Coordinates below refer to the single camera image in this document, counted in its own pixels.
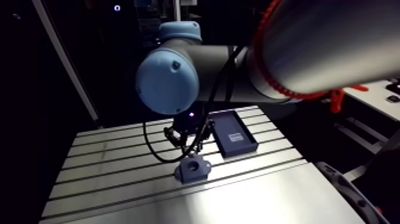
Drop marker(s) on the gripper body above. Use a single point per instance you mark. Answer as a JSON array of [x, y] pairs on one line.
[[187, 120]]

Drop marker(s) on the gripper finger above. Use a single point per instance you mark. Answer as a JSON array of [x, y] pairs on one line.
[[206, 133], [171, 135]]

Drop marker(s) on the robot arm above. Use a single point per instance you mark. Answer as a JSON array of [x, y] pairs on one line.
[[168, 81]]

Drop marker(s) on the dark blue-grey housing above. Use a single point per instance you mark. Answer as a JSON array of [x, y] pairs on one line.
[[200, 173]]

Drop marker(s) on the dark blue-grey tray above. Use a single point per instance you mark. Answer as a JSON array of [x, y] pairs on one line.
[[229, 128]]

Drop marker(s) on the pale holed curved strip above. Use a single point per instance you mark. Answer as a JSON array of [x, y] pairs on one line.
[[347, 187]]

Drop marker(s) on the white desk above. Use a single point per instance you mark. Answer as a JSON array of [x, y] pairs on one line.
[[368, 100]]

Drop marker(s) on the grey metal post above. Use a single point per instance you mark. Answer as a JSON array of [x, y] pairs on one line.
[[64, 54]]

